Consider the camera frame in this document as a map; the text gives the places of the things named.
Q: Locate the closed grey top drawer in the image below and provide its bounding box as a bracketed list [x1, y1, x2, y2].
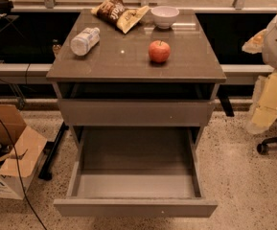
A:
[58, 99, 214, 127]

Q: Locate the black table leg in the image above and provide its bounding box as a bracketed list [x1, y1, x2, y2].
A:
[38, 123, 68, 181]

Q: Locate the open cardboard box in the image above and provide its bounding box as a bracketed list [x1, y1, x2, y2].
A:
[0, 104, 47, 199]

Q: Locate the white ceramic bowl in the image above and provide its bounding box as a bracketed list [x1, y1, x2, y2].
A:
[150, 6, 179, 29]

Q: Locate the black office chair base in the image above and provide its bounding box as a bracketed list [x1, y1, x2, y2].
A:
[256, 137, 277, 155]

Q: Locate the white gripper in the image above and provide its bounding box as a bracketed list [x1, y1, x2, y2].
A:
[242, 29, 277, 134]

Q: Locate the brown chip bag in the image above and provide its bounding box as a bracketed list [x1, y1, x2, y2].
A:
[91, 0, 150, 34]

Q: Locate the black cable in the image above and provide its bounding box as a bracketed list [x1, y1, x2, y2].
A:
[0, 62, 48, 230]

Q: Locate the clear plastic water bottle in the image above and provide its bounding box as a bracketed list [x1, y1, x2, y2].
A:
[70, 28, 100, 56]

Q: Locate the red apple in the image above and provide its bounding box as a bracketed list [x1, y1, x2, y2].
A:
[149, 40, 171, 63]

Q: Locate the grey drawer cabinet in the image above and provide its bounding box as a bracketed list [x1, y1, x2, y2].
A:
[47, 10, 226, 145]

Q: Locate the open grey middle drawer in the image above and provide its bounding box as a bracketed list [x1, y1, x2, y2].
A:
[54, 127, 218, 218]

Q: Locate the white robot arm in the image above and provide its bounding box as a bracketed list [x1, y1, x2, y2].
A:
[242, 14, 277, 134]

